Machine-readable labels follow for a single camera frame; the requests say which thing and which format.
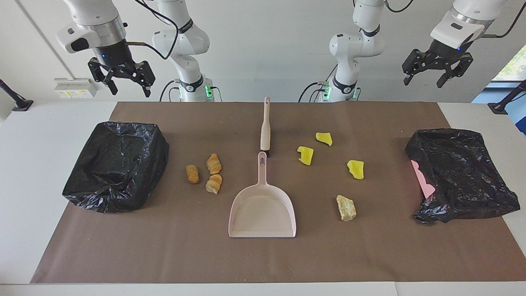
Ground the window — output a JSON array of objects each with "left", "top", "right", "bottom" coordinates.
[{"left": 491, "top": 43, "right": 526, "bottom": 82}]

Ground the black plastic trash bag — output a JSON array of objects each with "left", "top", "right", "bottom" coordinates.
[
  {"left": 405, "top": 128, "right": 521, "bottom": 224},
  {"left": 62, "top": 120, "right": 170, "bottom": 213}
]

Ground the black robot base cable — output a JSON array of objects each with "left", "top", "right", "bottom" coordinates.
[
  {"left": 159, "top": 79, "right": 182, "bottom": 102},
  {"left": 298, "top": 64, "right": 338, "bottom": 102}
]

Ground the pink plastic bin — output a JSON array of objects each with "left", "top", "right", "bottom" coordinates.
[{"left": 411, "top": 160, "right": 436, "bottom": 200}]

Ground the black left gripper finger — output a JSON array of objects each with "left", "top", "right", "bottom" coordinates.
[
  {"left": 402, "top": 49, "right": 430, "bottom": 86},
  {"left": 436, "top": 53, "right": 474, "bottom": 89}
]

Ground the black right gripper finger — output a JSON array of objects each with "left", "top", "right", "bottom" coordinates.
[
  {"left": 88, "top": 58, "right": 120, "bottom": 96},
  {"left": 134, "top": 61, "right": 156, "bottom": 98}
]

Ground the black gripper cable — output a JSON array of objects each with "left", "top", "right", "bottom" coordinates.
[
  {"left": 384, "top": 0, "right": 526, "bottom": 39},
  {"left": 125, "top": 0, "right": 181, "bottom": 60}
]

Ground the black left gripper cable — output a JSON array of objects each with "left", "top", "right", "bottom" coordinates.
[{"left": 384, "top": 0, "right": 526, "bottom": 39}]

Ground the white wall socket box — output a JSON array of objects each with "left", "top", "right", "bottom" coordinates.
[{"left": 54, "top": 78, "right": 98, "bottom": 99}]

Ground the black camera stand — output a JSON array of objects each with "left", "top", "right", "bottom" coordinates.
[
  {"left": 0, "top": 78, "right": 34, "bottom": 112},
  {"left": 488, "top": 79, "right": 526, "bottom": 115}
]

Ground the pale pink plastic dustpan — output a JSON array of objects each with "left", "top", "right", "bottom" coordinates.
[{"left": 228, "top": 151, "right": 297, "bottom": 238}]

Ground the brown paper table mat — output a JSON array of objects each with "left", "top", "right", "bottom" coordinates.
[{"left": 31, "top": 102, "right": 526, "bottom": 284}]

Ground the orange striped croissant piece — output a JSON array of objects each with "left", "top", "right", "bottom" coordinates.
[
  {"left": 205, "top": 153, "right": 222, "bottom": 175},
  {"left": 205, "top": 174, "right": 223, "bottom": 195}
]

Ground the beige handled hand brush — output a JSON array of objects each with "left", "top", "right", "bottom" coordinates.
[{"left": 260, "top": 97, "right": 272, "bottom": 157}]

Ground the beige crusty bread chunk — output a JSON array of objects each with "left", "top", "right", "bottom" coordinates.
[{"left": 336, "top": 194, "right": 357, "bottom": 222}]

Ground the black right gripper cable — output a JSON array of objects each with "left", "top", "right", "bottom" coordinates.
[{"left": 125, "top": 0, "right": 181, "bottom": 60}]

